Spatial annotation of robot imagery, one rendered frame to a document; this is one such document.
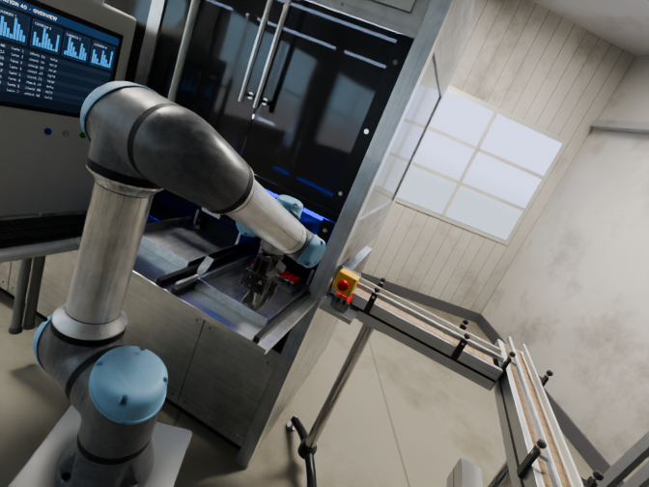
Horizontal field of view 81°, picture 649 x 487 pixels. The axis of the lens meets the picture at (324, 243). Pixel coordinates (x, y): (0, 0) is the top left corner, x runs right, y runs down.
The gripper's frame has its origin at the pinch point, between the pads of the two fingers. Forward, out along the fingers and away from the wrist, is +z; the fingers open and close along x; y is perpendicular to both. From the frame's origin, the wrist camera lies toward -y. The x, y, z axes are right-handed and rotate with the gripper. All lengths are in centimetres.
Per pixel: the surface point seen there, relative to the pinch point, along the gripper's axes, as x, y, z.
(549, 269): 160, -312, -5
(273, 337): 10.0, 2.9, 3.7
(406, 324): 44, -41, 0
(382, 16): -5, -31, -91
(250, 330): 3.7, 5.7, 3.7
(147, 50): -87, -31, -54
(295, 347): 10.9, -30.4, 25.5
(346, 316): 23.5, -31.4, 3.9
